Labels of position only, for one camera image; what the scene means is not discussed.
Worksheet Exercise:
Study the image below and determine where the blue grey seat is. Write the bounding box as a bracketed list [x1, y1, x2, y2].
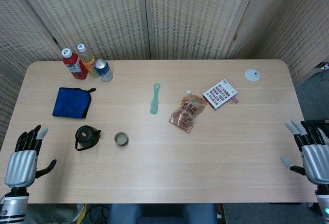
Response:
[106, 203, 224, 224]

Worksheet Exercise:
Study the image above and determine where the box with coloured squares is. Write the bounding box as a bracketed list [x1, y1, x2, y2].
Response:
[202, 79, 239, 110]

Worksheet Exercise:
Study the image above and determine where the orange spout pouch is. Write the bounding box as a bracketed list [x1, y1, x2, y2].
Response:
[168, 89, 208, 134]

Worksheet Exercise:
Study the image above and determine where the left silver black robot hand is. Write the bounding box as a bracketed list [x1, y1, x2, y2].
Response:
[4, 124, 58, 190]

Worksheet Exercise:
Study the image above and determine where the grey bag under table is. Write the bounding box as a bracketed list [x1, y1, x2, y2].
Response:
[24, 203, 87, 224]

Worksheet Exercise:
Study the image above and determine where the dark green teacup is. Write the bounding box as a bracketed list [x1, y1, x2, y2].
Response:
[114, 132, 130, 147]

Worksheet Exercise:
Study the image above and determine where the woven folding screen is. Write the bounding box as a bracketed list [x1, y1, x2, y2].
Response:
[0, 0, 329, 153]

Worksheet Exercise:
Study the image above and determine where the green plastic scoop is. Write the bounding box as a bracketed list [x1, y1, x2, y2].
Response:
[150, 83, 162, 116]

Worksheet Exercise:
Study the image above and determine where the floor cables and socket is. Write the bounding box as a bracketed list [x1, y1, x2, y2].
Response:
[313, 61, 329, 81]

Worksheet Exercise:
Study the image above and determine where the white round table cap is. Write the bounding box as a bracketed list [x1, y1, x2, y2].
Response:
[244, 68, 261, 82]

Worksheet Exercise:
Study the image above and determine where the blue white drink can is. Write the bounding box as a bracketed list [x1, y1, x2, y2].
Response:
[94, 59, 114, 83]

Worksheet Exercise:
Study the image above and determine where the blue folded cloth pouch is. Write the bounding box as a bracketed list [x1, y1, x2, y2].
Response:
[52, 87, 97, 119]

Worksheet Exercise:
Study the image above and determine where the black teapot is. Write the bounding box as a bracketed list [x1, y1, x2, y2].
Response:
[74, 125, 102, 152]

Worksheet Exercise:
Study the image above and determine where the red juice bottle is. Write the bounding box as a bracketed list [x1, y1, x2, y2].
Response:
[61, 48, 88, 81]

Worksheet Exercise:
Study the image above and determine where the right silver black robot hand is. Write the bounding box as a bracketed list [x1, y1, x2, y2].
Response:
[280, 120, 329, 186]

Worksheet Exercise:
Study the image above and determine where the orange drink bottle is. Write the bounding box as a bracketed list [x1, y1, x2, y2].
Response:
[77, 43, 100, 79]

